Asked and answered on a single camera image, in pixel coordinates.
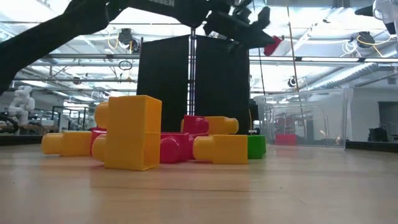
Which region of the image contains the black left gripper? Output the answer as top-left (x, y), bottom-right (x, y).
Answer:
top-left (203, 6), bottom-right (276, 52)

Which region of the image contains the black folding partition screen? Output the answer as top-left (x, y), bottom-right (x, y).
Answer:
top-left (136, 34), bottom-right (251, 136)

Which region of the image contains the clear plastic bin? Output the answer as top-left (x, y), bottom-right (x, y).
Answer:
top-left (252, 88), bottom-right (354, 149)

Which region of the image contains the green toy block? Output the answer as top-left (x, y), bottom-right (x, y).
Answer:
top-left (247, 134), bottom-right (267, 161)

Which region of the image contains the large yellow toy block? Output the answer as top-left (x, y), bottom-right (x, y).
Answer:
top-left (91, 95), bottom-right (163, 172)

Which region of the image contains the black chair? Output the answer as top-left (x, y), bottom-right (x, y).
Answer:
top-left (367, 126), bottom-right (390, 143)

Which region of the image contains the white humanoid robot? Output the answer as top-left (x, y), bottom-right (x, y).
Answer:
top-left (7, 85), bottom-right (36, 126)

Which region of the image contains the silver ventilation duct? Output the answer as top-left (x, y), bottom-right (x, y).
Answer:
top-left (297, 61), bottom-right (398, 93)

